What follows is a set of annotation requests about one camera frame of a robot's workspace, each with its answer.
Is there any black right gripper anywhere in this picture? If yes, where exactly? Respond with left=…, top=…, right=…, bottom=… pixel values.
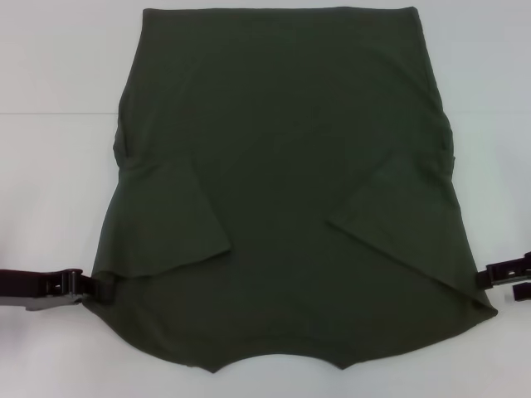
left=476, top=252, right=531, bottom=303

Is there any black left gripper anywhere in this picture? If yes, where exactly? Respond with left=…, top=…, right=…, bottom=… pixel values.
left=0, top=269, right=117, bottom=312

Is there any dark green t-shirt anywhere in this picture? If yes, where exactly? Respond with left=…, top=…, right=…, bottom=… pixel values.
left=82, top=6, right=499, bottom=373

